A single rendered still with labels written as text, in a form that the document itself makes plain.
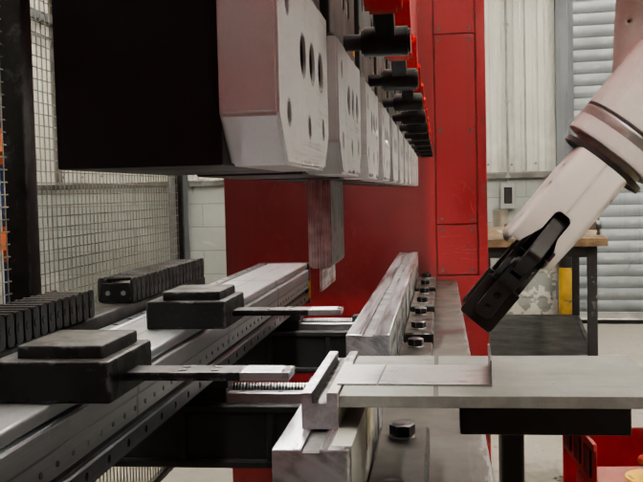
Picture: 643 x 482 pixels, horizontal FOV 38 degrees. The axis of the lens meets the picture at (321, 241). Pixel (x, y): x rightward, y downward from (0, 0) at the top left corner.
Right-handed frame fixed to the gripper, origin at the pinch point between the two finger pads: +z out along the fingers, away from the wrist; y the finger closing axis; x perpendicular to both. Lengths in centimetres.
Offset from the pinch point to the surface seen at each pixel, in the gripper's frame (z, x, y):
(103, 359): 24.6, -22.6, 5.7
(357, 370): 12.4, -4.9, -0.9
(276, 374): 16.8, -10.3, 1.8
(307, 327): 43, -19, -131
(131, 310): 41, -37, -54
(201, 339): 33, -24, -43
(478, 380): 5.4, 3.5, 2.8
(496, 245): 11, 14, -404
